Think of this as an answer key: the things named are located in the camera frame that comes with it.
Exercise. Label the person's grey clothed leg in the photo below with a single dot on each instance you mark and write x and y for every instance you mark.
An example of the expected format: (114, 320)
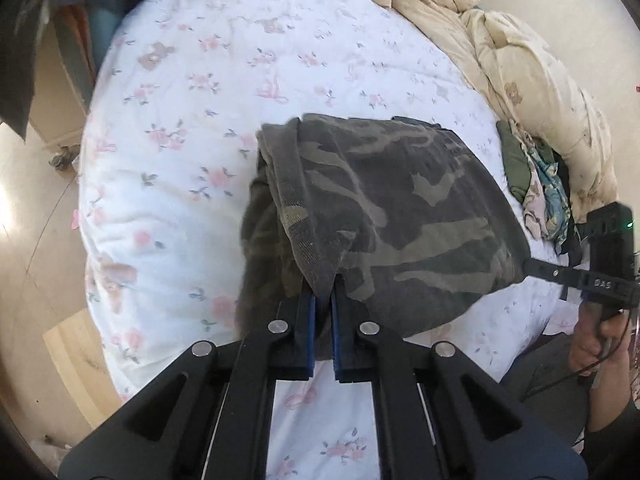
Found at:
(545, 390)

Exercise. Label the light wooden board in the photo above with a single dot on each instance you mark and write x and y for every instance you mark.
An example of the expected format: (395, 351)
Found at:
(80, 355)

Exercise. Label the black shiny cloth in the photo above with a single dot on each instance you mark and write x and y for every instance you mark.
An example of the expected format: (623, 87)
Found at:
(15, 60)

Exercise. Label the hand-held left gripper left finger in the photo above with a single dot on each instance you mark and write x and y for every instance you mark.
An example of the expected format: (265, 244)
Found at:
(307, 325)

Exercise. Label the camouflage pants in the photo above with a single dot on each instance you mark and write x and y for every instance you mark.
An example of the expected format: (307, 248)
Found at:
(400, 210)

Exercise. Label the teal floral cloth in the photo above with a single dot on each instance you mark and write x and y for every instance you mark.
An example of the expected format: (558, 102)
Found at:
(550, 190)

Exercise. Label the beige wooden bedside cabinet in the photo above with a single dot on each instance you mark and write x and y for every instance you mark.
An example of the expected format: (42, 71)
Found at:
(55, 100)

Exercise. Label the green cloth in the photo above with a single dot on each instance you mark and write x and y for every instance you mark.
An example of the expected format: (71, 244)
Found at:
(515, 160)

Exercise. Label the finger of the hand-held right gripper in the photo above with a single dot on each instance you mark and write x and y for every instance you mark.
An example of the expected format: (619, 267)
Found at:
(550, 271)

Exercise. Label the person's right forearm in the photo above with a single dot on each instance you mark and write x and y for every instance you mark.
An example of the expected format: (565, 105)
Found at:
(612, 400)

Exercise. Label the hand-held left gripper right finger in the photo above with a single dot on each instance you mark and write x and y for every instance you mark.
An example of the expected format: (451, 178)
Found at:
(340, 330)

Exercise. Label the white floral bed sheet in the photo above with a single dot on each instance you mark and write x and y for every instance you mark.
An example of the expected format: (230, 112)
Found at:
(200, 85)

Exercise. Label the cream bear print quilt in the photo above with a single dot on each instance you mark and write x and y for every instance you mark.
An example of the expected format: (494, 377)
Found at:
(540, 85)

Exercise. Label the person's right hand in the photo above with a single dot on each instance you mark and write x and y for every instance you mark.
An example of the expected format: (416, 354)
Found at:
(592, 345)

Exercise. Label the blue fabric item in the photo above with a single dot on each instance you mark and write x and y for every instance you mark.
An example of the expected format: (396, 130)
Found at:
(102, 35)

